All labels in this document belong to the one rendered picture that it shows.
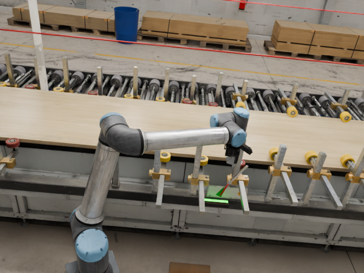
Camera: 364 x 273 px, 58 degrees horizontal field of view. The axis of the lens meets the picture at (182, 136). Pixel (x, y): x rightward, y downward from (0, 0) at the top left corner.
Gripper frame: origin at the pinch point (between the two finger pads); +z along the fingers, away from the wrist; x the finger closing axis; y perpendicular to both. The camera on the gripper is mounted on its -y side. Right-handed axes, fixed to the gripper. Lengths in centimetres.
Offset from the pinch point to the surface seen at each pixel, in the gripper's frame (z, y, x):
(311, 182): 12, -52, -6
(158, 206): 17, 42, 22
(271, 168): 4.5, -24.8, -6.5
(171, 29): 68, 65, -600
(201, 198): 18.1, 17.4, 11.2
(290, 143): 11, -50, -50
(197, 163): 5.7, 21.2, -6.1
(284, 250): 101, -63, -27
